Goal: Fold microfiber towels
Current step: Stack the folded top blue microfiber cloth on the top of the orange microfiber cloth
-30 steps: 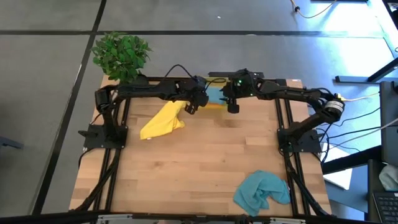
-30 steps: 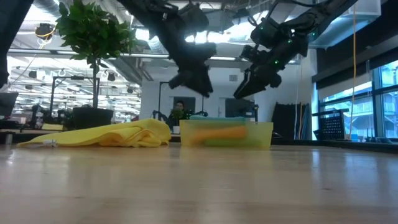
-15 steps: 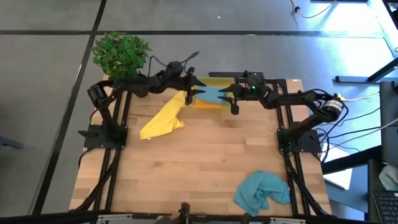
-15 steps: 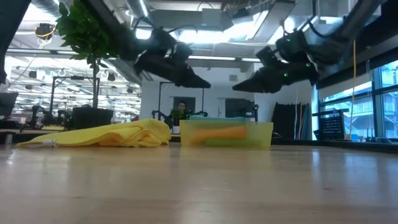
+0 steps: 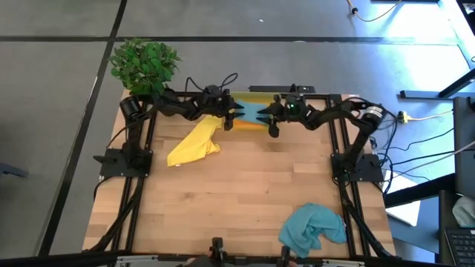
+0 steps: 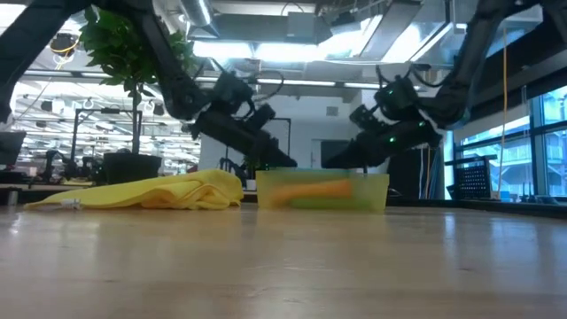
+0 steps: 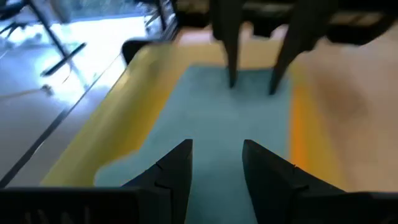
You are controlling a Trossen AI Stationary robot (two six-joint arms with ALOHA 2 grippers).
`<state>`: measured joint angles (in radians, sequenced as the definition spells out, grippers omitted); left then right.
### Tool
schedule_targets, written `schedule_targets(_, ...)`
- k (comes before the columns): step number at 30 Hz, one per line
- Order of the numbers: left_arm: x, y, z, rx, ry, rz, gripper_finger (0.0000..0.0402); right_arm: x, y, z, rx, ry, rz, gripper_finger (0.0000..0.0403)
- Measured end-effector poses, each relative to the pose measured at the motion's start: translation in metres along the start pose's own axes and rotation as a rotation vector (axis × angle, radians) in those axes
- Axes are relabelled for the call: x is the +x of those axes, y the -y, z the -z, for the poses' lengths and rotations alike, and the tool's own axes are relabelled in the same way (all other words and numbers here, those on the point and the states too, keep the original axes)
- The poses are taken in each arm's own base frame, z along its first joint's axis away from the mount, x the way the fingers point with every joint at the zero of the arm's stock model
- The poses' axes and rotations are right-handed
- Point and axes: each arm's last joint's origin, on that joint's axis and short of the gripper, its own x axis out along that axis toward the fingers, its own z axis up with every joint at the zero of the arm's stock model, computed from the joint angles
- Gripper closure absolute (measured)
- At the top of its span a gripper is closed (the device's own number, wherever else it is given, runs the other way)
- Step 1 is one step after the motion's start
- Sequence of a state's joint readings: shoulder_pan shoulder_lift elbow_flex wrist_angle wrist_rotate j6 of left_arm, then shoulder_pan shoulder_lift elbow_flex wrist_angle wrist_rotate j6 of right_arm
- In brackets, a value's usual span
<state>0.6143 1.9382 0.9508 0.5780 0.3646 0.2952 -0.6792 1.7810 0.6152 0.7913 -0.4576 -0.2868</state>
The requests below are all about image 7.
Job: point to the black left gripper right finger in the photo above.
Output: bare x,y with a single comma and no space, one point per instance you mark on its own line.
280,193

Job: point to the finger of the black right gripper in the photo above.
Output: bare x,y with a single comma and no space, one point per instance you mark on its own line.
230,37
298,31

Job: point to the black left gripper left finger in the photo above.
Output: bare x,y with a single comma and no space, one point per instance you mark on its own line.
149,199

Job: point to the orange microfiber towel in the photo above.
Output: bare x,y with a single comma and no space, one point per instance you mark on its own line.
300,130

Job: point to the teal microfiber towel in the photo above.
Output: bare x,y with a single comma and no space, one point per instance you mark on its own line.
211,118

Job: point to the yellow translucent plastic bin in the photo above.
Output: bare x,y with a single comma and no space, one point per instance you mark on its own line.
124,109

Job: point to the black desk leg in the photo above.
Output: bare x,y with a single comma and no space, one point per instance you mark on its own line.
49,34

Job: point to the black bracket bar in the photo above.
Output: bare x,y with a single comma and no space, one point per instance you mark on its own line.
133,49

